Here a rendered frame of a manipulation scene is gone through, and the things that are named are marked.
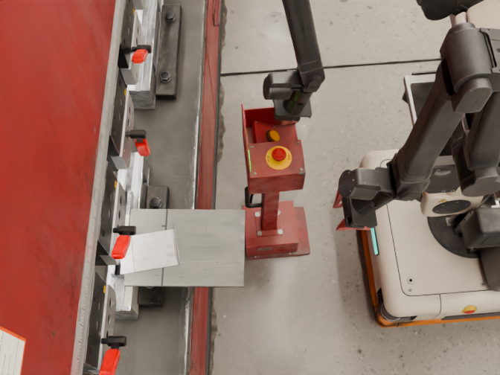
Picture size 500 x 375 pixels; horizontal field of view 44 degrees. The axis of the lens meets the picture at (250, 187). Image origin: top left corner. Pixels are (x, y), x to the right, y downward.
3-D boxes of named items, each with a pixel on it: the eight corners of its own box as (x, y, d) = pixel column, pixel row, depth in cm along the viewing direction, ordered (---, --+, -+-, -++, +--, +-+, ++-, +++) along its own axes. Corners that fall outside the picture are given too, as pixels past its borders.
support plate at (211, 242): (243, 287, 138) (243, 286, 137) (124, 286, 138) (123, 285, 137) (245, 210, 145) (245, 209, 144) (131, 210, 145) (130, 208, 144)
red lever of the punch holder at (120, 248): (126, 252, 107) (135, 223, 115) (101, 252, 107) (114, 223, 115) (126, 261, 107) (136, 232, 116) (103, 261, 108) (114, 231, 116)
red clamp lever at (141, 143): (152, 158, 132) (144, 136, 123) (132, 158, 132) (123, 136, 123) (152, 150, 133) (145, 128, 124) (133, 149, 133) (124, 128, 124)
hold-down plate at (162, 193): (161, 306, 148) (160, 304, 145) (138, 306, 148) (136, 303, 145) (170, 190, 159) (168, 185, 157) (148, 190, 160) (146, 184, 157)
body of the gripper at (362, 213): (348, 226, 134) (368, 214, 128) (341, 183, 138) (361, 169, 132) (373, 229, 137) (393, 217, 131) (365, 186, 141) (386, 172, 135)
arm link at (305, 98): (318, 91, 157) (315, 72, 159) (293, 91, 155) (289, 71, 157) (309, 106, 163) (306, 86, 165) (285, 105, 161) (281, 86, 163)
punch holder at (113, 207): (120, 268, 121) (100, 240, 105) (76, 267, 121) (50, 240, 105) (126, 196, 126) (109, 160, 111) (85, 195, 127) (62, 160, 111)
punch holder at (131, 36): (137, 89, 136) (122, 43, 121) (98, 89, 136) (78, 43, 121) (143, 33, 142) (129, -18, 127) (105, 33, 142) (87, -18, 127)
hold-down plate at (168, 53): (175, 100, 170) (174, 94, 167) (155, 100, 170) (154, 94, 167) (181, 10, 182) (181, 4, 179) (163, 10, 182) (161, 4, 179)
